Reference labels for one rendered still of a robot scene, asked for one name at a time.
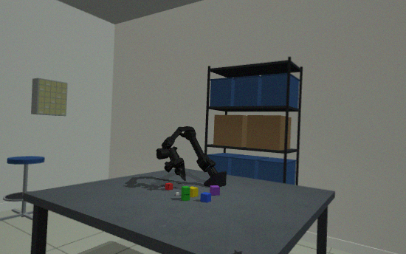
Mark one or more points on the yellow block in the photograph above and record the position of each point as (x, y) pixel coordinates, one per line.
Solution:
(193, 191)

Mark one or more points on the red block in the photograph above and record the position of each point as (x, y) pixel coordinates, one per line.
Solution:
(168, 186)

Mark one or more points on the purple cube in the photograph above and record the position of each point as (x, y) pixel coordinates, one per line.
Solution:
(214, 190)

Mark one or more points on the blue block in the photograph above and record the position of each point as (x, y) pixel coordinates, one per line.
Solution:
(205, 197)

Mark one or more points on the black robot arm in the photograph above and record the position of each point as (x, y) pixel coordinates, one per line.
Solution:
(189, 133)

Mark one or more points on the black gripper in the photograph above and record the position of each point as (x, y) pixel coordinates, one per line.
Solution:
(179, 165)

